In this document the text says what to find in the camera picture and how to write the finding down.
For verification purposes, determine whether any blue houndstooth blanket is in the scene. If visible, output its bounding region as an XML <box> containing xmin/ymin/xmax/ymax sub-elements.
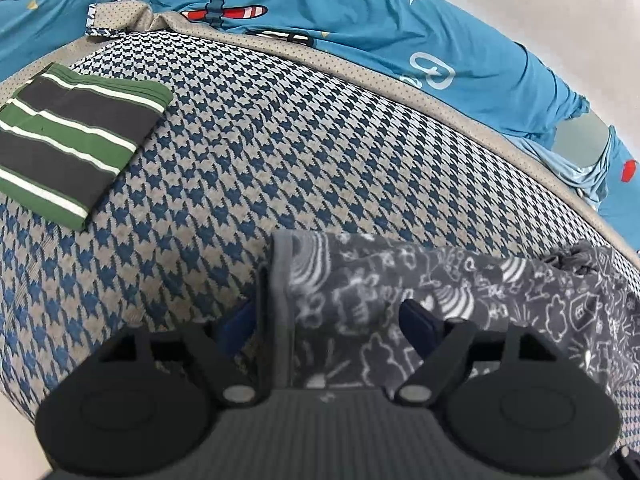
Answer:
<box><xmin>0</xmin><ymin>27</ymin><xmax>640</xmax><ymax>461</ymax></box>

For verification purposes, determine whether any blue airplane-print garment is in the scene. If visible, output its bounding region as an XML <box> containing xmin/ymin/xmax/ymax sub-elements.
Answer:
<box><xmin>0</xmin><ymin>0</ymin><xmax>640</xmax><ymax>253</ymax></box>

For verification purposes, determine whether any green striped folded shirt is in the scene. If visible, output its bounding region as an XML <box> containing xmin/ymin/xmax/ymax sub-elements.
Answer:
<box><xmin>0</xmin><ymin>62</ymin><xmax>174</xmax><ymax>231</ymax></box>

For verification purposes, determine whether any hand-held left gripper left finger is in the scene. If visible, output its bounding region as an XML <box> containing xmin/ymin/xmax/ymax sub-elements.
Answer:
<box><xmin>97</xmin><ymin>301</ymin><xmax>261</xmax><ymax>407</ymax></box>

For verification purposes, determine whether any grey doodle print fleece garment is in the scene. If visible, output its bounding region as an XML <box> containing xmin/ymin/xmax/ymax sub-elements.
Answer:
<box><xmin>252</xmin><ymin>231</ymin><xmax>640</xmax><ymax>396</ymax></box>

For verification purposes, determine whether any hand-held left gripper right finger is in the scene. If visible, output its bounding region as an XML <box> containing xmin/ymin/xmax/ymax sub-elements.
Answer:
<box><xmin>392</xmin><ymin>299</ymin><xmax>556</xmax><ymax>406</ymax></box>

